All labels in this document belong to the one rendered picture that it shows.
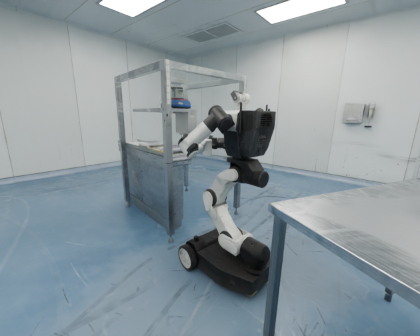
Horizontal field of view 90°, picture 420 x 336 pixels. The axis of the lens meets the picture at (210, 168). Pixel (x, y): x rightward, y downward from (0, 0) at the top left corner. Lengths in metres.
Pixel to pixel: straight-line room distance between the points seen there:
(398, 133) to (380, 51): 1.40
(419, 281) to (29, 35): 5.42
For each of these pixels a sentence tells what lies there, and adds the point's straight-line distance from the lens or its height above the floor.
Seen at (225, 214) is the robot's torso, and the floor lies 0.45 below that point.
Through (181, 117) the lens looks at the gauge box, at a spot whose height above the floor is 1.19.
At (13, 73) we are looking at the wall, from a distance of 5.13.
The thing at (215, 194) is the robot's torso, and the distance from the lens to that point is 1.67.
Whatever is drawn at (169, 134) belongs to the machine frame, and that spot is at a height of 1.05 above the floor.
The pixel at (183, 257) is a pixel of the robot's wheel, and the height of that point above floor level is 0.08.
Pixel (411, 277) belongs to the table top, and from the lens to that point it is 0.72.
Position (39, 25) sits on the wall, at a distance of 5.40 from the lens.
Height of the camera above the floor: 1.21
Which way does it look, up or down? 14 degrees down
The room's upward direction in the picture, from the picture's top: 1 degrees clockwise
